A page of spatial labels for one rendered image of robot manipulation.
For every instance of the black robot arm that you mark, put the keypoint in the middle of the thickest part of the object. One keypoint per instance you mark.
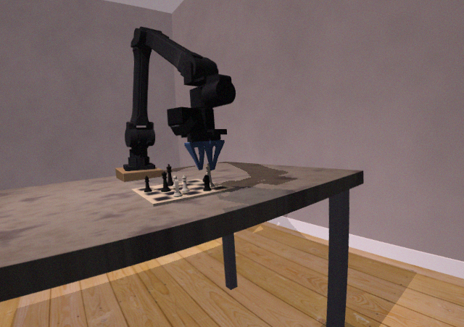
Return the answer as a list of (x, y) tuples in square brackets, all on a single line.
[(214, 90)]

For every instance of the black and cream chessboard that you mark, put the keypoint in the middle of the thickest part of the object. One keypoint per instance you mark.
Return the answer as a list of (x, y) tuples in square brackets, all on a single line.
[(196, 186)]

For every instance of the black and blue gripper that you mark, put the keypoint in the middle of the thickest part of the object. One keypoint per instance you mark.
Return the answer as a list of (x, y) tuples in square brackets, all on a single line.
[(205, 140)]

